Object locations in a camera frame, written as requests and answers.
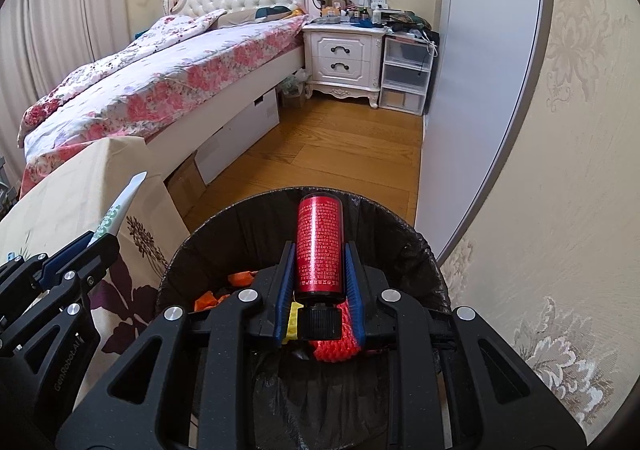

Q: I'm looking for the yellow foam net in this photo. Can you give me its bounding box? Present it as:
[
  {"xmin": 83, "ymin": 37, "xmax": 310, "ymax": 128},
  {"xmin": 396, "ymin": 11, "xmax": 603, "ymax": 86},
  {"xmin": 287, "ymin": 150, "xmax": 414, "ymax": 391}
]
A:
[{"xmin": 282, "ymin": 303, "xmax": 304, "ymax": 346}]

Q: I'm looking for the clear plastic drawer unit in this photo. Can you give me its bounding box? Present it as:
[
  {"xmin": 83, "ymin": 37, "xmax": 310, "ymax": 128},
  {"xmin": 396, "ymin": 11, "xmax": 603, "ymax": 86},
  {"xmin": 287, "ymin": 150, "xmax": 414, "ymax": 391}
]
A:
[{"xmin": 378, "ymin": 33, "xmax": 434, "ymax": 116}]

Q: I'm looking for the white wardrobe door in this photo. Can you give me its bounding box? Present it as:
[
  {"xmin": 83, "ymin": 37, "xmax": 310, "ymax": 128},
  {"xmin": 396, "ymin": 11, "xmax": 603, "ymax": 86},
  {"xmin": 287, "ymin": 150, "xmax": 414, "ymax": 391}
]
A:
[{"xmin": 419, "ymin": 0, "xmax": 547, "ymax": 267}]

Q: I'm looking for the brown cardboard box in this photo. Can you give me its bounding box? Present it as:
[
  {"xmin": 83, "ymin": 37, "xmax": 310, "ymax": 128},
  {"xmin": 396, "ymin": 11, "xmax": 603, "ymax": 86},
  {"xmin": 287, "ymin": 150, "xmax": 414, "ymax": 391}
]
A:
[{"xmin": 165, "ymin": 155, "xmax": 209, "ymax": 202}]

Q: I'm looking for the cluster of small bottles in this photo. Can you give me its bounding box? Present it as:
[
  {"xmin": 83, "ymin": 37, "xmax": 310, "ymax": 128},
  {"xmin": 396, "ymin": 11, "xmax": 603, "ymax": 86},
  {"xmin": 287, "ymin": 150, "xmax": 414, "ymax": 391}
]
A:
[{"xmin": 320, "ymin": 0, "xmax": 392, "ymax": 27}]

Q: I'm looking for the orange plastic bag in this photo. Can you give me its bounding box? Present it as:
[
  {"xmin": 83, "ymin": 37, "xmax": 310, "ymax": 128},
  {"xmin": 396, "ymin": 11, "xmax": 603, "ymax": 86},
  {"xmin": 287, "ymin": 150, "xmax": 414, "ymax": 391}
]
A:
[{"xmin": 194, "ymin": 292, "xmax": 234, "ymax": 314}]

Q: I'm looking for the white bed with tufted headboard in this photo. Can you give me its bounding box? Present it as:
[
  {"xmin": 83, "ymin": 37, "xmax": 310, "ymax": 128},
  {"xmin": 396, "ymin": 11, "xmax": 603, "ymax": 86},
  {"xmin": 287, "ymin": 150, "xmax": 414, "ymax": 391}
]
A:
[{"xmin": 17, "ymin": 0, "xmax": 312, "ymax": 187}]

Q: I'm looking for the floral cream tablecloth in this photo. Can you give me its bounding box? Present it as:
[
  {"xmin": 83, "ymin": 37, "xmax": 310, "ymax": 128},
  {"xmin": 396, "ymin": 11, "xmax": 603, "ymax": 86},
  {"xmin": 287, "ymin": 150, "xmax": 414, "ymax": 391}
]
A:
[{"xmin": 0, "ymin": 137, "xmax": 192, "ymax": 397}]

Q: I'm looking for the red foam net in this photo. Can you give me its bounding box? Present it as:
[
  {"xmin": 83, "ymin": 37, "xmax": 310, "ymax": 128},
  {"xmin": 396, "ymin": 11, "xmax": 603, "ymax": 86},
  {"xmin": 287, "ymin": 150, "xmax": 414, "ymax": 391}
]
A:
[{"xmin": 306, "ymin": 300, "xmax": 362, "ymax": 364}]

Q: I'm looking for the dark teal pillow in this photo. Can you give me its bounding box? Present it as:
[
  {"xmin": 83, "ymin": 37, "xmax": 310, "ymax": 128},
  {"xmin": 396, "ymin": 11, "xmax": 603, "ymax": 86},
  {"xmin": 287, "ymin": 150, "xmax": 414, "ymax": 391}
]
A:
[{"xmin": 254, "ymin": 5, "xmax": 294, "ymax": 20}]

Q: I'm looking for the cream pleated curtain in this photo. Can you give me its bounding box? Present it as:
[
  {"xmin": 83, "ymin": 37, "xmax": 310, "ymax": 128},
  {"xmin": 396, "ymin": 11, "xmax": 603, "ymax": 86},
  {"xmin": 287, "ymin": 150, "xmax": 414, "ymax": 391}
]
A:
[{"xmin": 0, "ymin": 0, "xmax": 132, "ymax": 97}]

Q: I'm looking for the round bin with black liner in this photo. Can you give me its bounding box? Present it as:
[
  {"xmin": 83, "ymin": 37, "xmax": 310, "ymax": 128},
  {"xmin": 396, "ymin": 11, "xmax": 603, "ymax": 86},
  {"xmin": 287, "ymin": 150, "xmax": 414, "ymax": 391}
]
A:
[{"xmin": 155, "ymin": 186, "xmax": 452, "ymax": 450}]

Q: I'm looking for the white cardboard box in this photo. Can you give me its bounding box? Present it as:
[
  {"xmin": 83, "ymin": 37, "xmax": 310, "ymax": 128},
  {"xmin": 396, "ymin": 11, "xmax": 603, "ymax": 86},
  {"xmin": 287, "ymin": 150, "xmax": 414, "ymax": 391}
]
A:
[{"xmin": 192, "ymin": 88, "xmax": 281, "ymax": 186}]

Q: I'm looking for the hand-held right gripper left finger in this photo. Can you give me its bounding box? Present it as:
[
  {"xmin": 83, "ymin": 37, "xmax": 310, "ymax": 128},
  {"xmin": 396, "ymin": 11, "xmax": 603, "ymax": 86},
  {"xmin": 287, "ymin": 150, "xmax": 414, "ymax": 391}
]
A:
[{"xmin": 55, "ymin": 240, "xmax": 301, "ymax": 450}]

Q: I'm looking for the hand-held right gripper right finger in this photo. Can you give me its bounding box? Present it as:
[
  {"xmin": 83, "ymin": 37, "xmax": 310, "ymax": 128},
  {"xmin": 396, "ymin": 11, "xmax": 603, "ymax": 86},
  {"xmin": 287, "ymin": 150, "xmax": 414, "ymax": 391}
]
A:
[{"xmin": 342, "ymin": 240, "xmax": 588, "ymax": 450}]

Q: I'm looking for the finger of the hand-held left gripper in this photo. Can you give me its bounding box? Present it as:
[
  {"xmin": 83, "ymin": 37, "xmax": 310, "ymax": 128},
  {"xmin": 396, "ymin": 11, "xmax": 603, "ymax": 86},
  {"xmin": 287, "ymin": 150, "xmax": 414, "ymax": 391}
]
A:
[
  {"xmin": 0, "ymin": 235, "xmax": 94, "ymax": 327},
  {"xmin": 0, "ymin": 233, "xmax": 122, "ymax": 397}
]

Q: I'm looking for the white nightstand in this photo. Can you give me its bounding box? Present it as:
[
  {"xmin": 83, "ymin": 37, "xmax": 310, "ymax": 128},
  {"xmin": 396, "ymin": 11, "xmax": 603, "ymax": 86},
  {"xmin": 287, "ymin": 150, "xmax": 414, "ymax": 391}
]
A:
[{"xmin": 301, "ymin": 23, "xmax": 389, "ymax": 109}]

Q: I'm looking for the floral pink quilt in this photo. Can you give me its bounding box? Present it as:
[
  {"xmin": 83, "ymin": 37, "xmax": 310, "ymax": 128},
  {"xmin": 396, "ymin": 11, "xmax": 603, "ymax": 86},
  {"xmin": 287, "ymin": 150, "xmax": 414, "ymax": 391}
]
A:
[{"xmin": 20, "ymin": 9, "xmax": 229, "ymax": 146}]

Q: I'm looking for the glass bottle with black cap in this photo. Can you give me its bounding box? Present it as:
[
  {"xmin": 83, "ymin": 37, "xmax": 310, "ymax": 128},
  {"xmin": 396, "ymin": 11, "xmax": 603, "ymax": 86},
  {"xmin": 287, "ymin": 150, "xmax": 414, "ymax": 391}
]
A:
[{"xmin": 292, "ymin": 190, "xmax": 347, "ymax": 343}]

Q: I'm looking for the white tube with green print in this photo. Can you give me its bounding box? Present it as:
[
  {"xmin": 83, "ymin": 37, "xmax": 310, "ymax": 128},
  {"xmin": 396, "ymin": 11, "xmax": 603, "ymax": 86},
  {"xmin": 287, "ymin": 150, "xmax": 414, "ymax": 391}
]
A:
[{"xmin": 85, "ymin": 171, "xmax": 149, "ymax": 249}]

